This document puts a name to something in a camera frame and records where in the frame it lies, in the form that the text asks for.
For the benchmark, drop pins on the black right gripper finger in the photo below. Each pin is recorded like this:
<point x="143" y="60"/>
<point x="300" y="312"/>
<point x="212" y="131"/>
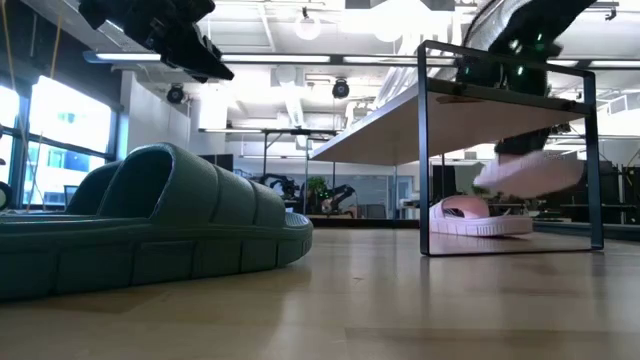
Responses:
<point x="525" y="142"/>

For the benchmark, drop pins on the large office window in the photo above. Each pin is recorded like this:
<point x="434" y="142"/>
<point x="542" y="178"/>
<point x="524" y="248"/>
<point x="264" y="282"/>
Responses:
<point x="70" y="115"/>

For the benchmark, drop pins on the black round object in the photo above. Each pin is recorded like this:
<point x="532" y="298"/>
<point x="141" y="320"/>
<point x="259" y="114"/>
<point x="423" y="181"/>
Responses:
<point x="5" y="196"/>

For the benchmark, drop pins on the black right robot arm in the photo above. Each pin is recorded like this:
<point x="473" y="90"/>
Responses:
<point x="540" y="25"/>

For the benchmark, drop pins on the background potted green plant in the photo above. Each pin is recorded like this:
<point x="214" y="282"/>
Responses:
<point x="317" y="185"/>

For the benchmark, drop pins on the wooden shelf black metal frame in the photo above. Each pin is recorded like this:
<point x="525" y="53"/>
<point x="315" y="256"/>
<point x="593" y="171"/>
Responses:
<point x="450" y="125"/>

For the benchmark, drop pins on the long ceiling light strip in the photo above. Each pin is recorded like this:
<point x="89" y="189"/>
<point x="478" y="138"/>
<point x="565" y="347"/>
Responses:
<point x="125" y="56"/>
<point x="275" y="58"/>

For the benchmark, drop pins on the black round ceiling spotlight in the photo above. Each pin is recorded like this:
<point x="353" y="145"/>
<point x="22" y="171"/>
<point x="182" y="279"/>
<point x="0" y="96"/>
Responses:
<point x="340" y="89"/>
<point x="175" y="94"/>

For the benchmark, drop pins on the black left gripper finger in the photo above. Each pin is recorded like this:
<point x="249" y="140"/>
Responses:
<point x="182" y="62"/>
<point x="210" y="57"/>

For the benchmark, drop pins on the background black robot arm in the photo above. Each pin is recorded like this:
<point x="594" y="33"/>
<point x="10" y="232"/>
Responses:
<point x="342" y="195"/>
<point x="280" y="185"/>

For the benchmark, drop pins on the pink rubber slide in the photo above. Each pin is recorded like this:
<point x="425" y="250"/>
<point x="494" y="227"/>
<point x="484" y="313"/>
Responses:
<point x="530" y="175"/>
<point x="475" y="222"/>

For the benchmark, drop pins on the background laptop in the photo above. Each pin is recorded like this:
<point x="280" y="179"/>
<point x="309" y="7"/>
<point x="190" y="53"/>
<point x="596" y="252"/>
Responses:
<point x="71" y="194"/>

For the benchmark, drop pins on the background black monitor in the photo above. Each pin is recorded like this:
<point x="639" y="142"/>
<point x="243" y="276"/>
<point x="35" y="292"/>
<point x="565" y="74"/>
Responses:
<point x="217" y="162"/>

